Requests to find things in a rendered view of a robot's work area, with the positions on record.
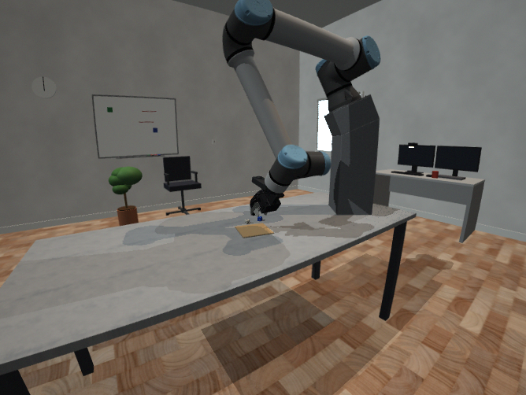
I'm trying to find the orange flat mat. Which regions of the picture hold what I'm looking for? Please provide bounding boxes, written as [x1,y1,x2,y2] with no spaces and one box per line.
[235,223,274,238]

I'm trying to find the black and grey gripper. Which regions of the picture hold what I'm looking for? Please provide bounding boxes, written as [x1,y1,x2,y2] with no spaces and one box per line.
[250,185,284,217]

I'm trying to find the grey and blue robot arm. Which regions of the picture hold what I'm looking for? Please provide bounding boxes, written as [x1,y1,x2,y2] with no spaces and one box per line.
[223,0,380,194]

